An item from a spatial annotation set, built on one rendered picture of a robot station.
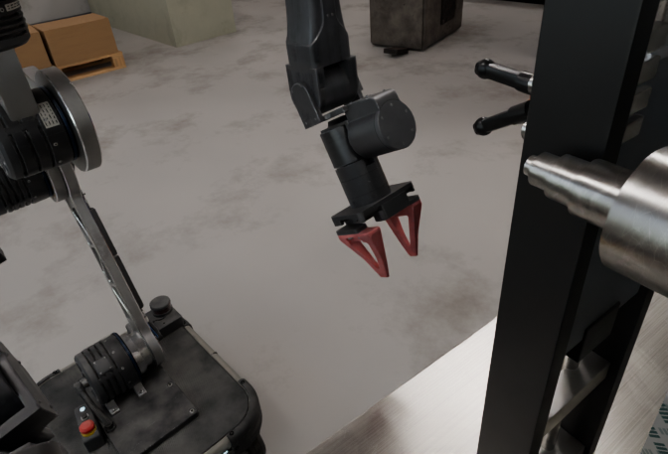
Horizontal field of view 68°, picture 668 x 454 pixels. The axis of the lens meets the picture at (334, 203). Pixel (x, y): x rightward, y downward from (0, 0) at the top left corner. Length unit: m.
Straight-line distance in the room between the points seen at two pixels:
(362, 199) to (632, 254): 0.42
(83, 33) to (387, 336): 4.53
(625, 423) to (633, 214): 0.53
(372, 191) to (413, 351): 1.37
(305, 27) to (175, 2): 5.70
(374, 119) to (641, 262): 0.37
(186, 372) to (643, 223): 1.54
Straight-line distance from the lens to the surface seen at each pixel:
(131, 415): 1.63
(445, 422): 0.70
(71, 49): 5.69
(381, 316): 2.07
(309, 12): 0.59
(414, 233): 0.68
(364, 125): 0.57
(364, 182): 0.62
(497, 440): 0.52
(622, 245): 0.25
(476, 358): 0.76
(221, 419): 1.55
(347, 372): 1.89
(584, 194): 0.27
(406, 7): 5.23
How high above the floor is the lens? 1.48
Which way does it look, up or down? 33 degrees down
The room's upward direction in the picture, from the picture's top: 5 degrees counter-clockwise
